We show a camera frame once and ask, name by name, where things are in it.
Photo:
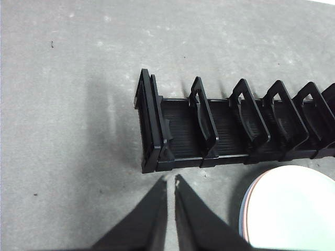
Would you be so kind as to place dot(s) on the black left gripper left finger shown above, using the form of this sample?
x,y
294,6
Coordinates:
x,y
144,225

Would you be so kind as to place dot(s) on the blue round plate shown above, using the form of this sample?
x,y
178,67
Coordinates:
x,y
240,211

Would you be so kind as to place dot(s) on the pale green round plate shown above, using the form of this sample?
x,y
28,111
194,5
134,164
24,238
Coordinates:
x,y
293,209

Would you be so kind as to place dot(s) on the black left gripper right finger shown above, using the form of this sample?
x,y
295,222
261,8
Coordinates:
x,y
199,225

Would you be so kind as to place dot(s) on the pink round plate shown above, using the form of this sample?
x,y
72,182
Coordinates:
x,y
244,214

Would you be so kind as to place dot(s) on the black plastic plate rack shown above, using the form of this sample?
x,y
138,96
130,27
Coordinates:
x,y
183,130

